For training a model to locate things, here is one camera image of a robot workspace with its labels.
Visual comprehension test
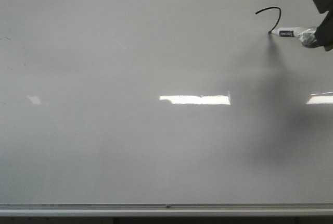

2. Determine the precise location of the black white whiteboard marker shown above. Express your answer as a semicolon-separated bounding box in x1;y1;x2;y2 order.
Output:
268;27;319;48

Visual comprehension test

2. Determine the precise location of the white whiteboard with aluminium frame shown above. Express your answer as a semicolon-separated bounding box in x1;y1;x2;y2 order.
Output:
1;0;332;217

